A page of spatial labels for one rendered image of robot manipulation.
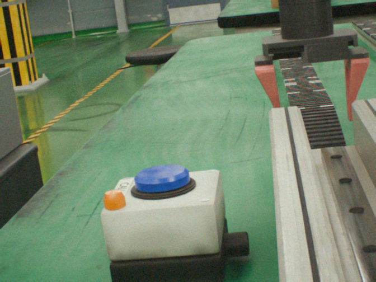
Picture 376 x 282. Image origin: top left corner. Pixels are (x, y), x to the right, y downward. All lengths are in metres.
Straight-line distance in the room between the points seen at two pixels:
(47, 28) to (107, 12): 1.07
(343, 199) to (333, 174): 0.05
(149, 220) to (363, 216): 0.14
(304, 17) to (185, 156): 0.21
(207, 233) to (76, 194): 0.28
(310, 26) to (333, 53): 0.04
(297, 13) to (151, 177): 0.32
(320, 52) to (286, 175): 0.34
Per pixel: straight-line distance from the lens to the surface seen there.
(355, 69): 0.77
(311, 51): 0.76
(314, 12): 0.76
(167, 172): 0.51
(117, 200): 0.49
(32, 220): 0.69
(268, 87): 0.77
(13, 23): 6.96
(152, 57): 3.70
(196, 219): 0.48
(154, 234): 0.49
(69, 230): 0.65
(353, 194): 0.48
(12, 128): 1.00
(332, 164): 0.54
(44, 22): 12.31
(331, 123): 0.79
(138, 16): 11.88
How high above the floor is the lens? 1.00
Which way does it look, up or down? 14 degrees down
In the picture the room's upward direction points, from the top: 7 degrees counter-clockwise
